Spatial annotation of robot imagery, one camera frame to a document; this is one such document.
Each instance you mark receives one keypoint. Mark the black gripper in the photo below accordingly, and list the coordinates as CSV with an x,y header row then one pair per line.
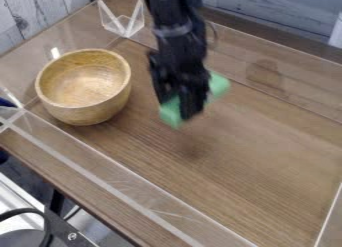
x,y
177,66

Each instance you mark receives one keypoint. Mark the green rectangular block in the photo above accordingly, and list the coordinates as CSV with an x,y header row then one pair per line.
x,y
170,109

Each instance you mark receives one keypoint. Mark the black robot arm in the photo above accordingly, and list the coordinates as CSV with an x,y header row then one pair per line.
x,y
176,12

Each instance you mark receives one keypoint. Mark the light wooden bowl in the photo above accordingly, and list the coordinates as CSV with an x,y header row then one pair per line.
x,y
85,86

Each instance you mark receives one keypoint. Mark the black table leg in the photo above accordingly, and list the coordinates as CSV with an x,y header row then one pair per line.
x,y
57,202

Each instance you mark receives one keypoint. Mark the clear acrylic corner bracket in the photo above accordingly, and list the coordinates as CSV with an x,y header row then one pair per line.
x,y
122,25

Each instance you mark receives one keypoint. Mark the clear acrylic tray wall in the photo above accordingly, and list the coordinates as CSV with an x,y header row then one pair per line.
x,y
246,177

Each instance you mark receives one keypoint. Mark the black metal bracket with screw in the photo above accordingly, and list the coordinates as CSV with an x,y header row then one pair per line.
x,y
65,235

